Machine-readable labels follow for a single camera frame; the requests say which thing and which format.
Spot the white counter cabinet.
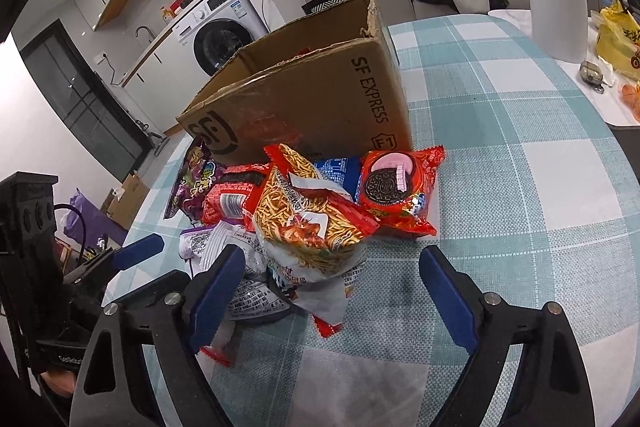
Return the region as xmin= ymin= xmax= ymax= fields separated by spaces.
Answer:
xmin=122 ymin=24 xmax=201 ymax=112

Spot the red yellow noodle snack packet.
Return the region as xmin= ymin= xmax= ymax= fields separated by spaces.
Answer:
xmin=242 ymin=143 xmax=382 ymax=280

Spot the dark floor tool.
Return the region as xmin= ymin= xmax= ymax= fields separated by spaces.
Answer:
xmin=134 ymin=119 xmax=167 ymax=144

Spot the blue snack packet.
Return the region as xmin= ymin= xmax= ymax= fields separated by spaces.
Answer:
xmin=312 ymin=155 xmax=366 ymax=202

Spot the striped black white mat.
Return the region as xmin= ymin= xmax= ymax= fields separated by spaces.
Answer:
xmin=302 ymin=0 xmax=373 ymax=15

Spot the white purple snack packet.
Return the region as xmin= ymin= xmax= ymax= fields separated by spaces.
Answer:
xmin=180 ymin=222 xmax=236 ymax=278

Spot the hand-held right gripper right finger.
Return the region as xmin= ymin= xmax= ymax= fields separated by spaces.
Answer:
xmin=419 ymin=246 xmax=596 ymax=427

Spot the purple candy packet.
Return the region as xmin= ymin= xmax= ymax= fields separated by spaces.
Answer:
xmin=164 ymin=146 xmax=231 ymax=225

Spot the white red snack packet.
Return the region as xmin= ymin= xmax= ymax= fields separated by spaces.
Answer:
xmin=265 ymin=252 xmax=368 ymax=338

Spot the orange fruit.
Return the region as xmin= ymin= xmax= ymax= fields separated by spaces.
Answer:
xmin=620 ymin=82 xmax=640 ymax=114

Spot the red packet with black panel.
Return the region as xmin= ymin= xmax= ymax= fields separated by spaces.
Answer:
xmin=201 ymin=163 xmax=273 ymax=228

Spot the teal checked tablecloth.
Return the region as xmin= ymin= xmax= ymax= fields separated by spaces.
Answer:
xmin=102 ymin=14 xmax=640 ymax=427

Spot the white table mat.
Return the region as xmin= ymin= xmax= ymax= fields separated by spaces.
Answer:
xmin=487 ymin=9 xmax=640 ymax=128

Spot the purple bag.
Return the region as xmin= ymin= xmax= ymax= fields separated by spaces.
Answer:
xmin=60 ymin=189 xmax=131 ymax=258

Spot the person's left hand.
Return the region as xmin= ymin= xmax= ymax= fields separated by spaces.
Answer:
xmin=39 ymin=368 xmax=79 ymax=397

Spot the small cardboard box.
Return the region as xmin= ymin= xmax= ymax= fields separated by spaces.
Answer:
xmin=100 ymin=172 xmax=151 ymax=230

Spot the black cable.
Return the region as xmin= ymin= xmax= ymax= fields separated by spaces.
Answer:
xmin=52 ymin=204 xmax=101 ymax=260

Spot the black glass door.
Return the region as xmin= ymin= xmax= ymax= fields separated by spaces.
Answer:
xmin=20 ymin=19 xmax=151 ymax=182

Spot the white packet with red edges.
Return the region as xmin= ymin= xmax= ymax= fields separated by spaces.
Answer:
xmin=197 ymin=229 xmax=293 ymax=368

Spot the yellow plastic bag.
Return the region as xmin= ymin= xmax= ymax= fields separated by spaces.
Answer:
xmin=595 ymin=4 xmax=640 ymax=80

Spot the white washing machine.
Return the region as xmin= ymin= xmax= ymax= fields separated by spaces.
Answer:
xmin=170 ymin=0 xmax=271 ymax=78

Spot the white tall appliance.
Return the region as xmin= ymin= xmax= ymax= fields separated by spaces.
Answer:
xmin=523 ymin=0 xmax=601 ymax=65

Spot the red cookie packet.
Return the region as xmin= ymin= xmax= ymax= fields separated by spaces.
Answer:
xmin=357 ymin=146 xmax=446 ymax=237

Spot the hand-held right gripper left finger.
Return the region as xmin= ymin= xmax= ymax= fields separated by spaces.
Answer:
xmin=70 ymin=244 xmax=247 ymax=427

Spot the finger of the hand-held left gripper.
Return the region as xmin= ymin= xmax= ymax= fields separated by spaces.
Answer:
xmin=62 ymin=234 xmax=166 ymax=284

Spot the brown cardboard box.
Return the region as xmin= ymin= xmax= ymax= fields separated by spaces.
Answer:
xmin=176 ymin=0 xmax=415 ymax=162

